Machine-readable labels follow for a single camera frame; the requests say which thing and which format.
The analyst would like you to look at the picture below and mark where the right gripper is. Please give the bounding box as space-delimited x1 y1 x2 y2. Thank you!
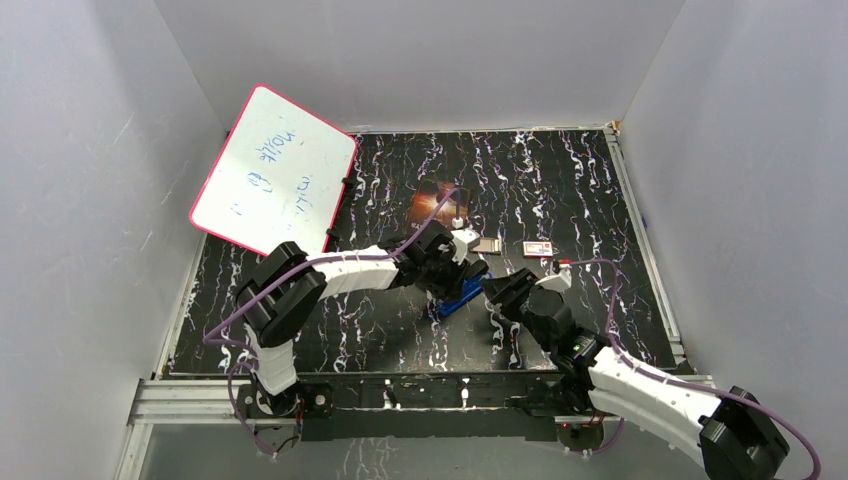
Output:
479 266 554 353

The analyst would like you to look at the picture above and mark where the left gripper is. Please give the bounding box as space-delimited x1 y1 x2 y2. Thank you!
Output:
419 248 470 304

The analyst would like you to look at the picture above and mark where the red staples box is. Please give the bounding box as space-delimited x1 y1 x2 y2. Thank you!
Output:
522 241 554 258

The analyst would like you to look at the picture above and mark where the staples box tray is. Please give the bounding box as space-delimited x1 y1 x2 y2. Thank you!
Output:
471 237 502 255

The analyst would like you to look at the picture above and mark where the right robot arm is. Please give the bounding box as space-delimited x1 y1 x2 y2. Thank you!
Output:
481 269 790 479

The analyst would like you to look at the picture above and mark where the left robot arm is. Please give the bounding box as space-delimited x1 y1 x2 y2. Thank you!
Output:
234 222 489 416

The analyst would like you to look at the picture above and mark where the three days to see book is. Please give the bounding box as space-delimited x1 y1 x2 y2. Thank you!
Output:
406 178 472 232

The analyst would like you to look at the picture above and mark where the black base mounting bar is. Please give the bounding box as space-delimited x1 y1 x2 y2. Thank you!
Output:
235 370 607 445

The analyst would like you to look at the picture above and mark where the pink framed whiteboard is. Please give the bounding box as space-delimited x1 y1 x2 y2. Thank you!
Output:
189 85 357 255

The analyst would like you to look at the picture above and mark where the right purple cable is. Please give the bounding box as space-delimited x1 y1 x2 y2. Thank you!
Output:
563 258 823 480

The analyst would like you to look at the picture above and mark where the aluminium frame rail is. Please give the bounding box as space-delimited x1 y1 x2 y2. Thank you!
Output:
115 380 296 479

